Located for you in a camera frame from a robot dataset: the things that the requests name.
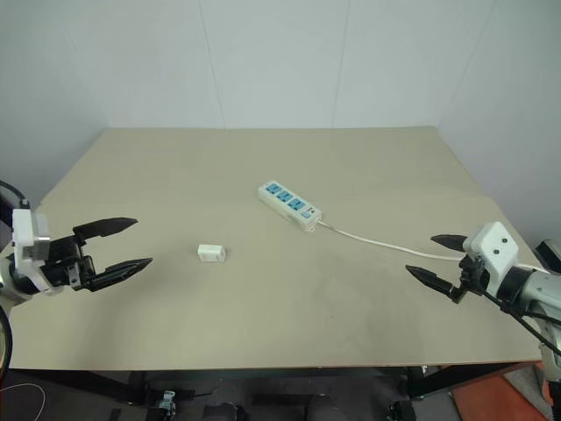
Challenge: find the white plug adapter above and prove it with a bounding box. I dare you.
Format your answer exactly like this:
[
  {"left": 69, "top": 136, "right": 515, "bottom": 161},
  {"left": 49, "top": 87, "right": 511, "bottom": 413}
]
[{"left": 196, "top": 243, "right": 229, "bottom": 265}]

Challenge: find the red floor mat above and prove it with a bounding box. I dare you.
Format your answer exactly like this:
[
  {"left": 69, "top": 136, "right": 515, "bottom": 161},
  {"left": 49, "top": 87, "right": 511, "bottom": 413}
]
[{"left": 450, "top": 366, "right": 554, "bottom": 421}]

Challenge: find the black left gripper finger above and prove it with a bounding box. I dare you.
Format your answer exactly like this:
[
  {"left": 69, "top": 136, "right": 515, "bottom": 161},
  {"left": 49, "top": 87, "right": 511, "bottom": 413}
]
[
  {"left": 72, "top": 216, "right": 139, "bottom": 247},
  {"left": 89, "top": 257, "right": 154, "bottom": 291}
]

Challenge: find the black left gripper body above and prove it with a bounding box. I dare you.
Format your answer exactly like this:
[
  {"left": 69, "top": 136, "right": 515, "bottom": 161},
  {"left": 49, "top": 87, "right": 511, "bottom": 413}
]
[{"left": 40, "top": 234, "right": 97, "bottom": 292}]

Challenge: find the black and grey device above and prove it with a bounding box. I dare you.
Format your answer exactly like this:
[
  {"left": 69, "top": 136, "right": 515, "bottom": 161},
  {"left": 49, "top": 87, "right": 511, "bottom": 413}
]
[{"left": 533, "top": 239, "right": 561, "bottom": 275}]

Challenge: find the thin white floor cable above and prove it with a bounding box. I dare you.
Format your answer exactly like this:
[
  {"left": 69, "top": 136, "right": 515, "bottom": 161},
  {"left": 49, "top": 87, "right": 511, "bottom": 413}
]
[{"left": 0, "top": 382, "right": 48, "bottom": 418}]

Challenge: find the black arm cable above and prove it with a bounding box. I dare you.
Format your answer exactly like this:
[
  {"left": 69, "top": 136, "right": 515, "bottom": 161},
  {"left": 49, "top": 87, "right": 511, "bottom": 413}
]
[
  {"left": 0, "top": 180, "right": 31, "bottom": 240},
  {"left": 480, "top": 287, "right": 561, "bottom": 357}
]

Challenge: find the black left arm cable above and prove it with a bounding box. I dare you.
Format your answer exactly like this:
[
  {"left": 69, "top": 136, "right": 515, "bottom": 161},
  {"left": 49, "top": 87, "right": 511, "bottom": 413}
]
[{"left": 0, "top": 180, "right": 31, "bottom": 240}]

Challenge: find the black table frame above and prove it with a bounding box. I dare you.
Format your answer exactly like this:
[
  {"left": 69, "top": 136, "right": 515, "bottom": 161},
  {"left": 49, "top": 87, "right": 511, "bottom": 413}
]
[{"left": 7, "top": 362, "right": 545, "bottom": 407}]

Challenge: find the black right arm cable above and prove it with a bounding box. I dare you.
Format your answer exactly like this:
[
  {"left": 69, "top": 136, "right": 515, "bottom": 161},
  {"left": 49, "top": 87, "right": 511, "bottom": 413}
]
[{"left": 480, "top": 287, "right": 561, "bottom": 357}]

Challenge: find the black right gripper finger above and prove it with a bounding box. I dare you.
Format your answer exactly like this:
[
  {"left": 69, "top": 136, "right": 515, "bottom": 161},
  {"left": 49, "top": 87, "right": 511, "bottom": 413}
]
[
  {"left": 404, "top": 264, "right": 462, "bottom": 304},
  {"left": 430, "top": 233, "right": 470, "bottom": 254}
]

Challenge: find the white power strip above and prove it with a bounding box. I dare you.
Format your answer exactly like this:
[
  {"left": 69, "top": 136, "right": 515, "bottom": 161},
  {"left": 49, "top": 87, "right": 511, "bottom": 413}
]
[{"left": 256, "top": 179, "right": 323, "bottom": 234}]

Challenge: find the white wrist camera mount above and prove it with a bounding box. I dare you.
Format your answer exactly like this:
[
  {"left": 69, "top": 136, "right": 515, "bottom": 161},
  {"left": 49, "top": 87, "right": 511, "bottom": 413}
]
[
  {"left": 461, "top": 221, "right": 520, "bottom": 296},
  {"left": 11, "top": 208, "right": 57, "bottom": 296}
]

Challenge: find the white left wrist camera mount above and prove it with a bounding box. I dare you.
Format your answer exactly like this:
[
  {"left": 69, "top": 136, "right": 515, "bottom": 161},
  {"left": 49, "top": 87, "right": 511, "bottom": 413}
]
[{"left": 11, "top": 208, "right": 57, "bottom": 296}]

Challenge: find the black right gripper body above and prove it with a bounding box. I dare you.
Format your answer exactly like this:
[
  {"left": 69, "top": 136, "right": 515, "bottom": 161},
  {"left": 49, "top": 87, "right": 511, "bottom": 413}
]
[{"left": 458, "top": 253, "right": 492, "bottom": 303}]

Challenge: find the white power cord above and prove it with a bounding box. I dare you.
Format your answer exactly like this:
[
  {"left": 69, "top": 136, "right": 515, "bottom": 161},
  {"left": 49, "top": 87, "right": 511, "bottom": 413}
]
[{"left": 316, "top": 220, "right": 466, "bottom": 263}]

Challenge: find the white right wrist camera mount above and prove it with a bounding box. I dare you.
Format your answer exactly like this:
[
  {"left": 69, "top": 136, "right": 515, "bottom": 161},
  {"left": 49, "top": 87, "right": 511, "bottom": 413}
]
[{"left": 461, "top": 221, "right": 520, "bottom": 296}]

